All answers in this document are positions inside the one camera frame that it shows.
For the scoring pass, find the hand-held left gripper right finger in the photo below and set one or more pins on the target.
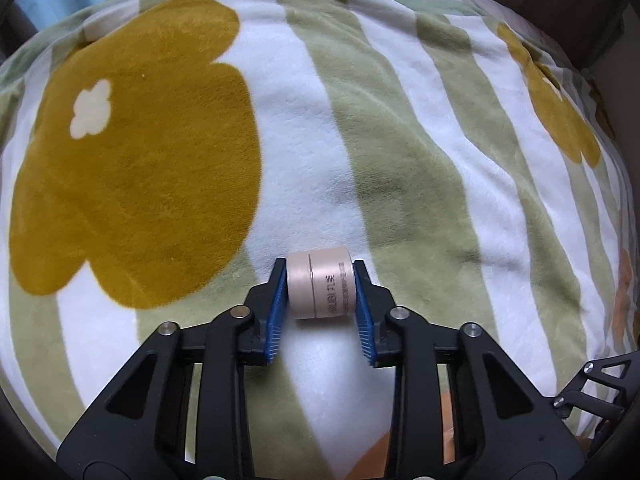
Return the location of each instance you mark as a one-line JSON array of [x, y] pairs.
[[362, 310]]

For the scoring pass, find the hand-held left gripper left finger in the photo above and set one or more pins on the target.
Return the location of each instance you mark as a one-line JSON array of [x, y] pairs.
[[277, 310]]

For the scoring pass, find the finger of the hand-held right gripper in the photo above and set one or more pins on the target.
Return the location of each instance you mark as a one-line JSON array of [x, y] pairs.
[[580, 385]]

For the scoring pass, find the gold cosmetic jar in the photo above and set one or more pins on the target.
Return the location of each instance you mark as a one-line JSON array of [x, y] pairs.
[[320, 282]]

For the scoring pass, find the striped floral fleece blanket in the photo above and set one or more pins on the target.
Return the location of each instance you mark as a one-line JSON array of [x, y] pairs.
[[380, 150]]

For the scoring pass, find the beige curtain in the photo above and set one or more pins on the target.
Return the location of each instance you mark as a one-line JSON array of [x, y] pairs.
[[565, 5]]

